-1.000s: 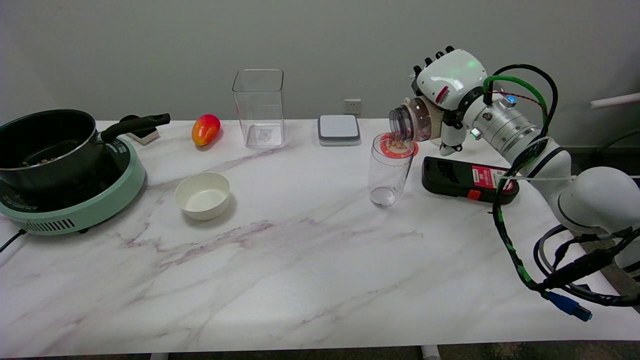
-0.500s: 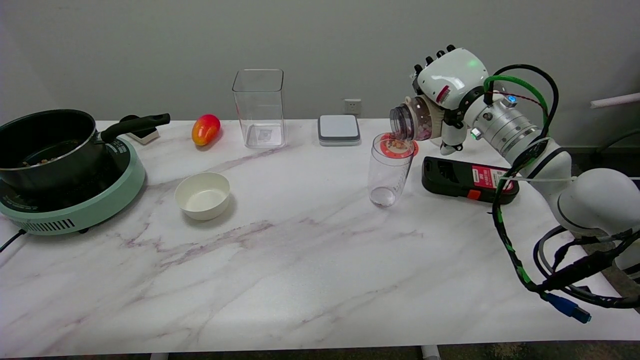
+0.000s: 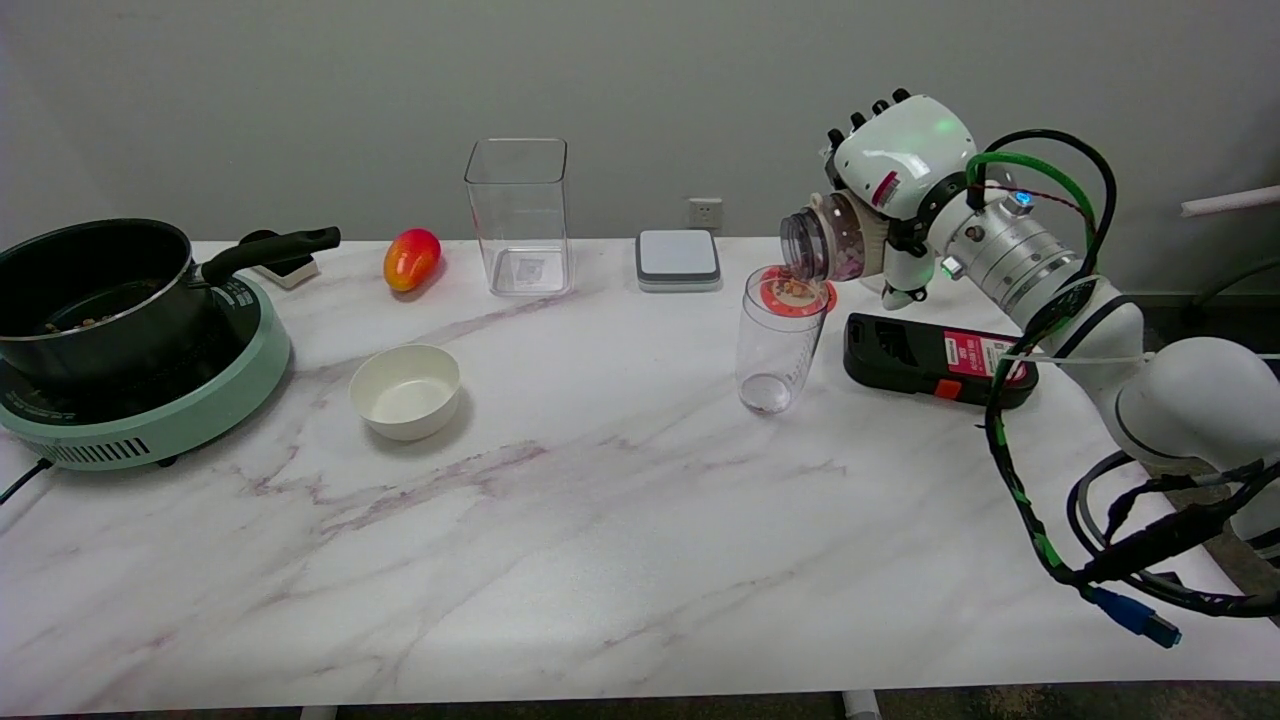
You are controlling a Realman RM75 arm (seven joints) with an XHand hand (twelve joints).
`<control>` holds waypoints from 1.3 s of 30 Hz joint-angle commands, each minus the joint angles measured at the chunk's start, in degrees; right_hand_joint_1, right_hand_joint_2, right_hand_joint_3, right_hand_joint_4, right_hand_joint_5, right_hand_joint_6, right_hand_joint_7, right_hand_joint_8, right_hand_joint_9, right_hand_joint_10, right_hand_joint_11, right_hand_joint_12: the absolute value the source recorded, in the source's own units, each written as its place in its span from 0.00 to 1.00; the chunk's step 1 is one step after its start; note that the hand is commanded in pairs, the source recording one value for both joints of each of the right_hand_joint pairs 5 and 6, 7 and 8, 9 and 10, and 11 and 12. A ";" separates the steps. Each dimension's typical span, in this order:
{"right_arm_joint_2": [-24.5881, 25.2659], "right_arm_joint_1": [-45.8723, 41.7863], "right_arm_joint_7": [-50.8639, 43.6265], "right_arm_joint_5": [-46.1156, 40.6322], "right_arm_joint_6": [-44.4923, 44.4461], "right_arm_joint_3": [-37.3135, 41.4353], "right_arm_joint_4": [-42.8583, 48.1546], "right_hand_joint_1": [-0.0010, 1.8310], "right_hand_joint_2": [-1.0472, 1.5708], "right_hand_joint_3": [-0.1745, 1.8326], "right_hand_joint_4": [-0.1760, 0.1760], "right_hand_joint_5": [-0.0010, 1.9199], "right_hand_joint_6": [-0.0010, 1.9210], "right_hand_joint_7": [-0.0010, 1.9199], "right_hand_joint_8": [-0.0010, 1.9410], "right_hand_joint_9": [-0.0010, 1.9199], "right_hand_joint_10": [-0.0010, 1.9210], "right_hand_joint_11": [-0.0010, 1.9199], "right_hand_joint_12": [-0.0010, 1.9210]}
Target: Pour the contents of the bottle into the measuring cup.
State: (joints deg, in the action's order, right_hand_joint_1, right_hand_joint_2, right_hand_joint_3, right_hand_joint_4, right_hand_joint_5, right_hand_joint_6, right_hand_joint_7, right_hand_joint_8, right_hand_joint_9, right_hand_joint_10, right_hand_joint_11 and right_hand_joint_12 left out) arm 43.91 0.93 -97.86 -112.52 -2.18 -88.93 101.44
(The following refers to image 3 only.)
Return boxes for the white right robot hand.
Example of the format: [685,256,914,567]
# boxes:
[822,88,979,311]

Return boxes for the pink candy pieces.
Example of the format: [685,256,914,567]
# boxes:
[825,215,867,281]

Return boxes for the clear plastic bottle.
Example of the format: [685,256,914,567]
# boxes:
[780,190,891,284]

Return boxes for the tall clear measuring cup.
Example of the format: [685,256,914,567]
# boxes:
[736,265,831,416]

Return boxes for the red round lid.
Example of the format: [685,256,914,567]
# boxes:
[757,264,837,319]

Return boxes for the black device with red label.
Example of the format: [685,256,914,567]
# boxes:
[843,312,1041,409]

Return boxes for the grey white square scale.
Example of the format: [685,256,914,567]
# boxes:
[635,229,723,293]

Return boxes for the white pipe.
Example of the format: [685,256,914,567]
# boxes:
[1180,185,1280,219]

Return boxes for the clear square storage container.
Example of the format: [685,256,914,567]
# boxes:
[464,138,573,298]

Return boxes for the red orange toy mango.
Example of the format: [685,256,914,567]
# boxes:
[384,228,443,293]

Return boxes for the white bowl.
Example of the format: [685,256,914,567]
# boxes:
[349,344,463,442]

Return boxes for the black white small gadget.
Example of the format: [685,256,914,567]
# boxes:
[238,230,323,291]

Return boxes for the green induction cooker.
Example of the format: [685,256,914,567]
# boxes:
[0,272,293,471]

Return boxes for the black saucepan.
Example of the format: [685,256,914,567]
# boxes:
[0,218,342,389]

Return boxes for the blue cable plug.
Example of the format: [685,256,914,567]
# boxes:
[1090,585,1183,649]

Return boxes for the black cable loop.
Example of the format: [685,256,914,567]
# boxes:
[1065,450,1280,617]

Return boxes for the black cooker power cord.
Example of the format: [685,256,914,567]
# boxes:
[0,458,53,506]

